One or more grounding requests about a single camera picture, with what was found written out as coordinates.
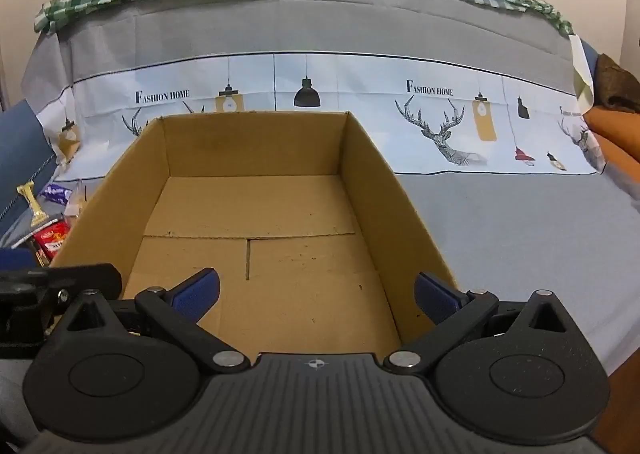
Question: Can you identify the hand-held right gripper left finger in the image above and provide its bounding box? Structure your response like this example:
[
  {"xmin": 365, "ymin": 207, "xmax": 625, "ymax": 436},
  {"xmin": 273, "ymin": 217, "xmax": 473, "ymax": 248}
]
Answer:
[{"xmin": 60, "ymin": 268, "xmax": 252, "ymax": 376}]

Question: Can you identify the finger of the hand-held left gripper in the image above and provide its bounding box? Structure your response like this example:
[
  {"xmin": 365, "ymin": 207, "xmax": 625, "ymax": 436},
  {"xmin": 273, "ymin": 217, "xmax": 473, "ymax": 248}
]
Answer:
[{"xmin": 47, "ymin": 264, "xmax": 122, "ymax": 302}]

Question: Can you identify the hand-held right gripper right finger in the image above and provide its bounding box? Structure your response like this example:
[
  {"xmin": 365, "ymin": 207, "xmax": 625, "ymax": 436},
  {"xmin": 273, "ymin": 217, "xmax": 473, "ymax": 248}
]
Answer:
[{"xmin": 384, "ymin": 272, "xmax": 577, "ymax": 375}]

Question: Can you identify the yellow candy packet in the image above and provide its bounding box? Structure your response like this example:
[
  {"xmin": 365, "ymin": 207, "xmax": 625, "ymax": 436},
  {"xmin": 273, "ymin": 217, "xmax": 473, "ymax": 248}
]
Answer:
[{"xmin": 16, "ymin": 182, "xmax": 51, "ymax": 231}]

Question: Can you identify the purple candy packet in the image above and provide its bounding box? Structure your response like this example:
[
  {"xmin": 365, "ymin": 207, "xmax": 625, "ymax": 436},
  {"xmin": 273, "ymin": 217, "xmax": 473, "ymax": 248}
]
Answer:
[{"xmin": 42, "ymin": 184, "xmax": 71, "ymax": 205}]

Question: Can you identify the cardboard box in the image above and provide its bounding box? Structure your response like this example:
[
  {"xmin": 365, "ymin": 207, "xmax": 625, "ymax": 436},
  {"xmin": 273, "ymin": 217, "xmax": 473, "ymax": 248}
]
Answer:
[{"xmin": 50, "ymin": 111, "xmax": 457, "ymax": 360}]

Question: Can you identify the red snack packet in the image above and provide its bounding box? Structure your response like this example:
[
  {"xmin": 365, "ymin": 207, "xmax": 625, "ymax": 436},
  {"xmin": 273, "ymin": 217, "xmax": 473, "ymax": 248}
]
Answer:
[{"xmin": 32, "ymin": 221, "xmax": 71, "ymax": 261}]

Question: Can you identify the clear bag of crackers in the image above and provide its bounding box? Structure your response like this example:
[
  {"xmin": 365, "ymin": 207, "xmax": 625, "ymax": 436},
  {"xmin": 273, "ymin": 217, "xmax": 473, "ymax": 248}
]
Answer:
[{"xmin": 64, "ymin": 183, "xmax": 90, "ymax": 225}]

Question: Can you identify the blue cushion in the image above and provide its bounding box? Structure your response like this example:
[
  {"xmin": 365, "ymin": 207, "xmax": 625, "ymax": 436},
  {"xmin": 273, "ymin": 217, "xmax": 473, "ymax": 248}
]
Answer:
[{"xmin": 0, "ymin": 98, "xmax": 58, "ymax": 235}]

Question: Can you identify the orange cushion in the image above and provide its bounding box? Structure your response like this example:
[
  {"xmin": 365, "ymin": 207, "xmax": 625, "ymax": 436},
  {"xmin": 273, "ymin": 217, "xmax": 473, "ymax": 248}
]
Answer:
[{"xmin": 584, "ymin": 106, "xmax": 640, "ymax": 195}]

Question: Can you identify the brown cloth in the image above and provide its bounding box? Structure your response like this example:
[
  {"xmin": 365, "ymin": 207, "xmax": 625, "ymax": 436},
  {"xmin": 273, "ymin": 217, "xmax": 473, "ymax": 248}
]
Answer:
[{"xmin": 592, "ymin": 54, "xmax": 640, "ymax": 113}]

